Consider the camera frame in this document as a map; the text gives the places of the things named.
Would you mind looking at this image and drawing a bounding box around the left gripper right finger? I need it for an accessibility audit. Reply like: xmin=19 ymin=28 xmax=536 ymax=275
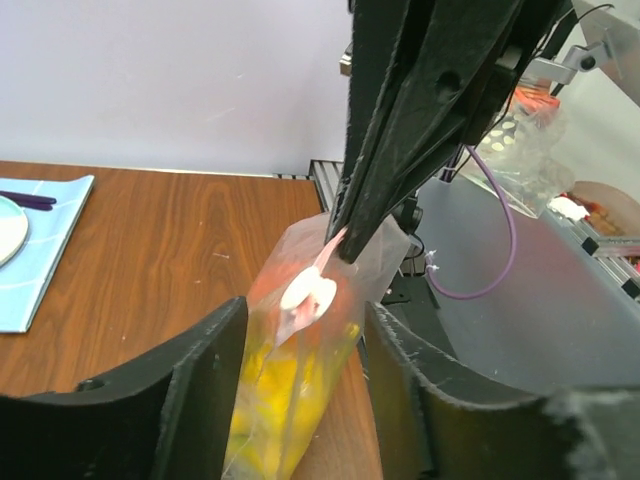
xmin=365 ymin=304 xmax=639 ymax=479

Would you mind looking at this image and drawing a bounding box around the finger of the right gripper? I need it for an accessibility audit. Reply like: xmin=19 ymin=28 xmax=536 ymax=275
xmin=339 ymin=0 xmax=562 ymax=263
xmin=325 ymin=1 xmax=438 ymax=240

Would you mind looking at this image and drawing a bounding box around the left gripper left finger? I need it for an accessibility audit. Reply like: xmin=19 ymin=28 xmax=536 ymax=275
xmin=1 ymin=297 xmax=248 ymax=479

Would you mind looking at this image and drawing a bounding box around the clear zip top bag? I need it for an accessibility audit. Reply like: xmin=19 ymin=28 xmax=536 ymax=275
xmin=222 ymin=214 xmax=410 ymax=479

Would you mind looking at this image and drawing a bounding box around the yellow fake fruit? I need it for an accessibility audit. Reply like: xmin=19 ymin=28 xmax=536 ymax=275
xmin=221 ymin=322 xmax=361 ymax=479

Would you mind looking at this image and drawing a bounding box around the blue checkered placemat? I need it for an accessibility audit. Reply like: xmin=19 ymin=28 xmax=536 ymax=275
xmin=1 ymin=175 xmax=95 ymax=333

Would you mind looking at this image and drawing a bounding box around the purple plastic knife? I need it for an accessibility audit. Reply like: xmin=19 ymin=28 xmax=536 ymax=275
xmin=14 ymin=200 xmax=53 ymax=211

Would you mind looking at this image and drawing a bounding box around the cream and blue plate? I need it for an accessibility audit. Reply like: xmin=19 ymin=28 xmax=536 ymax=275
xmin=0 ymin=197 xmax=29 ymax=266

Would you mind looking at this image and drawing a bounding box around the purple plastic spoon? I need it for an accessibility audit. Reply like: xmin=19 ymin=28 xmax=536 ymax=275
xmin=0 ymin=191 xmax=57 ymax=205

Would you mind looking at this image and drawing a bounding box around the right aluminium rail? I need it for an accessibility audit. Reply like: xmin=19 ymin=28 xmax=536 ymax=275
xmin=273 ymin=160 xmax=343 ymax=212

